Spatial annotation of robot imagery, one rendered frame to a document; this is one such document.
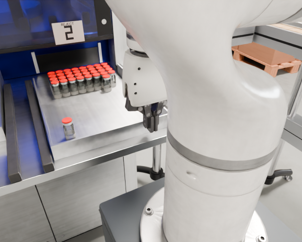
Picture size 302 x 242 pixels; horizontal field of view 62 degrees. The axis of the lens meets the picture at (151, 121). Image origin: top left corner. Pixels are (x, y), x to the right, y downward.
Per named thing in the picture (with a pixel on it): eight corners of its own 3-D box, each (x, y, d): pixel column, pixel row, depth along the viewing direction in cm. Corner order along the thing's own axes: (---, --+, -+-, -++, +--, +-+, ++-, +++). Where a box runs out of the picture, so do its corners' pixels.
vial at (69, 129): (64, 136, 55) (60, 119, 53) (74, 133, 56) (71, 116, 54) (66, 141, 54) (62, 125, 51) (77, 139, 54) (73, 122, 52)
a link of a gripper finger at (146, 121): (146, 97, 51) (147, 125, 55) (132, 101, 50) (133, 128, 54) (154, 104, 49) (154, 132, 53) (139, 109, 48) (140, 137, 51)
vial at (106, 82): (103, 89, 74) (101, 75, 71) (110, 88, 75) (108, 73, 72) (105, 92, 72) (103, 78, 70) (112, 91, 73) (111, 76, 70)
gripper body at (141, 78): (166, 33, 48) (164, 86, 55) (115, 40, 44) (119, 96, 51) (188, 44, 43) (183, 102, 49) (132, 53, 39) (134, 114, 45)
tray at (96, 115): (35, 89, 74) (32, 78, 72) (119, 73, 84) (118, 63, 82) (54, 160, 49) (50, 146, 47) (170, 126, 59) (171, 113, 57)
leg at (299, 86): (254, 178, 153) (294, 54, 110) (264, 174, 156) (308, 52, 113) (265, 189, 146) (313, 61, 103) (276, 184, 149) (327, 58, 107)
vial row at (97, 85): (53, 96, 70) (49, 80, 68) (114, 83, 77) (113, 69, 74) (55, 99, 69) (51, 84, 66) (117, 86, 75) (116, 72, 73)
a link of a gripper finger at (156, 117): (161, 94, 52) (160, 121, 56) (147, 97, 51) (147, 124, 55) (169, 101, 50) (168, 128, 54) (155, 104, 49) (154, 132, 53)
